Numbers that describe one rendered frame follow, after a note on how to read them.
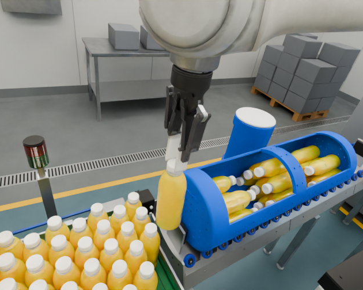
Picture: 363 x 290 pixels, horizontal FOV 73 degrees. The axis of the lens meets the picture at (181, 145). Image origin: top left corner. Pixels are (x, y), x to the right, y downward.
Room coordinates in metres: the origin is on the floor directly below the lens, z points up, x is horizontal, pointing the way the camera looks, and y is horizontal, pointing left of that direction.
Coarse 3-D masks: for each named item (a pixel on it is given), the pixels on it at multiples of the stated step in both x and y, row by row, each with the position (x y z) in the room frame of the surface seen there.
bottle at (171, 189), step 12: (168, 180) 0.43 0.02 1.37; (180, 180) 0.43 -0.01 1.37; (168, 192) 0.41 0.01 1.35; (180, 192) 0.42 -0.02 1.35; (168, 204) 0.41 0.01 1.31; (180, 204) 0.42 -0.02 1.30; (156, 216) 0.43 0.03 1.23; (168, 216) 0.41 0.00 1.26; (180, 216) 0.43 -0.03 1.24; (168, 228) 0.41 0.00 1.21
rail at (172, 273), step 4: (160, 248) 0.50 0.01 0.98; (160, 252) 0.49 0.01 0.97; (164, 256) 0.47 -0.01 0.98; (164, 260) 0.46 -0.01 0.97; (168, 264) 0.44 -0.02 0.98; (168, 268) 0.44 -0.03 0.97; (172, 268) 0.43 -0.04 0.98; (172, 272) 0.42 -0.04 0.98; (172, 276) 0.42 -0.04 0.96; (176, 276) 0.41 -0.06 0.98; (176, 280) 0.40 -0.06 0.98; (176, 284) 0.39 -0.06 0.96; (180, 284) 0.39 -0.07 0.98; (180, 288) 0.38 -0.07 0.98
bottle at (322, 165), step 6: (330, 156) 1.01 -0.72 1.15; (336, 156) 1.02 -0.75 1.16; (312, 162) 0.95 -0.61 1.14; (318, 162) 0.94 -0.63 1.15; (324, 162) 0.95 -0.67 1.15; (330, 162) 0.96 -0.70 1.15; (336, 162) 0.99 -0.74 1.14; (318, 168) 0.91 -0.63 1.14; (324, 168) 0.92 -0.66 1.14; (330, 168) 0.95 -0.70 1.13; (312, 174) 0.91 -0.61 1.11; (318, 174) 0.91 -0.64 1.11
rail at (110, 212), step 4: (108, 212) 0.61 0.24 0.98; (112, 212) 0.62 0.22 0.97; (108, 216) 0.61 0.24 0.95; (68, 224) 0.53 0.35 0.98; (72, 224) 0.53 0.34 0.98; (40, 232) 0.48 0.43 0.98; (44, 232) 0.48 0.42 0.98; (40, 236) 0.47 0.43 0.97; (44, 236) 0.48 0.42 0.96; (24, 244) 0.44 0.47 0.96
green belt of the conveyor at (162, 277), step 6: (162, 264) 0.48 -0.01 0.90; (156, 270) 0.46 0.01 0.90; (162, 270) 0.46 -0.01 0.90; (162, 276) 0.44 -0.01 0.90; (168, 276) 0.44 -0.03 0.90; (162, 282) 0.42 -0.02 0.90; (168, 282) 0.43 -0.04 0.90; (162, 288) 0.40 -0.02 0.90; (168, 288) 0.41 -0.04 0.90; (174, 288) 0.41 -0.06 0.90
